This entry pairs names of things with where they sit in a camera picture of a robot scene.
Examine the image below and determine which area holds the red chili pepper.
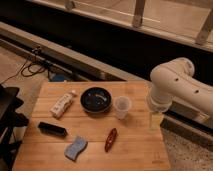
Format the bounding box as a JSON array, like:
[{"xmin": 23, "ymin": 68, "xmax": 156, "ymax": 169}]
[{"xmin": 105, "ymin": 128, "xmax": 117, "ymax": 152}]

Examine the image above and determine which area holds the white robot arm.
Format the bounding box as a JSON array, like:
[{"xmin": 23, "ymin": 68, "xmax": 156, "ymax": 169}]
[{"xmin": 147, "ymin": 58, "xmax": 213, "ymax": 132}]

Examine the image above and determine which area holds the clear plastic cup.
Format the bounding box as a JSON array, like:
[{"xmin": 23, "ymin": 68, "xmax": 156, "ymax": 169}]
[{"xmin": 114, "ymin": 96, "xmax": 132, "ymax": 119}]

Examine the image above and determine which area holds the dark blue bowl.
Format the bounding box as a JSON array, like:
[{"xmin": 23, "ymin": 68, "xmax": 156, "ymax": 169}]
[{"xmin": 80, "ymin": 87, "xmax": 112, "ymax": 113}]

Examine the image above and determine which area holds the blue sponge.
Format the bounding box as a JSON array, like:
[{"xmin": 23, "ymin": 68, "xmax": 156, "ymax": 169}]
[{"xmin": 64, "ymin": 136, "xmax": 88, "ymax": 161}]

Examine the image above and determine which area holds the white tube bottle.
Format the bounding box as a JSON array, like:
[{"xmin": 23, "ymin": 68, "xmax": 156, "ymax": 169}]
[{"xmin": 50, "ymin": 90, "xmax": 76, "ymax": 119}]

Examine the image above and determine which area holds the blue object under table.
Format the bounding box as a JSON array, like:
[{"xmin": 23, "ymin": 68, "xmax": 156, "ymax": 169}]
[{"xmin": 50, "ymin": 74, "xmax": 65, "ymax": 82}]

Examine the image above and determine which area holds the black rectangular box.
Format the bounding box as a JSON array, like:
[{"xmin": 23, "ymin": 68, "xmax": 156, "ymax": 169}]
[{"xmin": 38, "ymin": 122, "xmax": 67, "ymax": 137}]

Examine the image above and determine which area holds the black chair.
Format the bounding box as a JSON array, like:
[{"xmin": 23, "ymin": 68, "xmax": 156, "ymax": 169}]
[{"xmin": 0, "ymin": 84, "xmax": 29, "ymax": 169}]

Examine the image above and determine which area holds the black cable on floor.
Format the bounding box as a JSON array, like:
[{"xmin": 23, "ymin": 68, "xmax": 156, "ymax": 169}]
[{"xmin": 0, "ymin": 46, "xmax": 54, "ymax": 85}]

